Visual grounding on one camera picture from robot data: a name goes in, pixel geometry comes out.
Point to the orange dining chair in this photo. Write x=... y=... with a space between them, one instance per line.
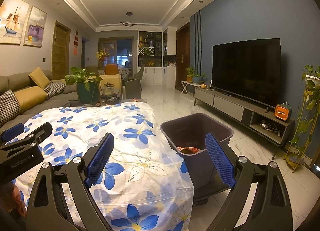
x=111 y=69

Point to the display cabinet with shelves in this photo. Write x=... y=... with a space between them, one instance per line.
x=150 y=57

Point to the blue potted plant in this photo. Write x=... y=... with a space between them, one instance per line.
x=199 y=78

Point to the orange potted plant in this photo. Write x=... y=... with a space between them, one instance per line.
x=190 y=74

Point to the white blue floral tablecloth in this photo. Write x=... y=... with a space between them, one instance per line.
x=145 y=185

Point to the red plastic bag pile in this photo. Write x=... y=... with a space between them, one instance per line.
x=189 y=150

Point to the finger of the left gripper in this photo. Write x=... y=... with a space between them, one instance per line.
x=11 y=133
x=39 y=134

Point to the houndstooth cushion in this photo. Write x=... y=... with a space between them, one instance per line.
x=54 y=88

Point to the dark purple trash bin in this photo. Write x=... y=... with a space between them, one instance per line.
x=191 y=130

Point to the grey dining chair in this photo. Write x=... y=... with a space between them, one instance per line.
x=133 y=86

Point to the yellow back cushion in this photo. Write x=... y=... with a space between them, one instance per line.
x=39 y=78

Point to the gold plant stand with vine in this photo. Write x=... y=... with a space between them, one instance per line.
x=307 y=118

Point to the glass jar with lid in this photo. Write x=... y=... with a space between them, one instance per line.
x=108 y=89

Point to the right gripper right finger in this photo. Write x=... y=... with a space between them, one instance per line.
x=271 y=207

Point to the white folding side table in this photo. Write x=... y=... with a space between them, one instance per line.
x=186 y=84

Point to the grey tv console cabinet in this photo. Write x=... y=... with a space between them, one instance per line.
x=260 y=120

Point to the yellow flower bouquet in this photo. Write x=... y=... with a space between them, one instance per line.
x=101 y=55

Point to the yellow armchair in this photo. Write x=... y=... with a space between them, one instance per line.
x=114 y=79

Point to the yellow seat cushion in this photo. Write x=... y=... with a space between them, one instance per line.
x=30 y=97

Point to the grey sectional sofa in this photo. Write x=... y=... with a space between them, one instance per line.
x=21 y=81

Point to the potted pothos green planter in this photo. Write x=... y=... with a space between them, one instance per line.
x=87 y=85

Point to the wooden interior door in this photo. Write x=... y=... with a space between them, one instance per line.
x=60 y=51

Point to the dark wooden entrance door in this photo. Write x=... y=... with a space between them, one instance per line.
x=182 y=55

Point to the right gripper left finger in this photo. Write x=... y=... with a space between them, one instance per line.
x=47 y=207

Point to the orange retro radio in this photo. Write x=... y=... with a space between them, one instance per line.
x=283 y=111

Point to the person's left hand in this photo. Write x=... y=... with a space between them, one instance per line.
x=11 y=199

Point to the large black television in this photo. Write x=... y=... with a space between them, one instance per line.
x=250 y=69

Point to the purple landscape wall painting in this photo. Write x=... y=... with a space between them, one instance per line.
x=35 y=28

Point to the sailboat wall painting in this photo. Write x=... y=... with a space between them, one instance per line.
x=13 y=15

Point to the black white patterned cushion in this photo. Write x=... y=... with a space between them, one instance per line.
x=9 y=107

